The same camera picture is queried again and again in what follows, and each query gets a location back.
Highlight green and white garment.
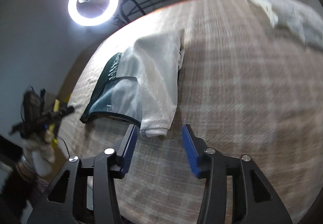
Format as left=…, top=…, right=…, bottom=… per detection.
left=80, top=30, right=185, bottom=138

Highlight white small clothes pile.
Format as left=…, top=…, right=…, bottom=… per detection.
left=249, top=0, right=322, bottom=50

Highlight ring light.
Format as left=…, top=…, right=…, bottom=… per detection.
left=68, top=0, right=119, bottom=26

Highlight plaid bed blanket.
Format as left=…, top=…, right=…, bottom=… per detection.
left=59, top=0, right=322, bottom=223

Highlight left gloved hand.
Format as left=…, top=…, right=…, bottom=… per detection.
left=21, top=130, right=55, bottom=177

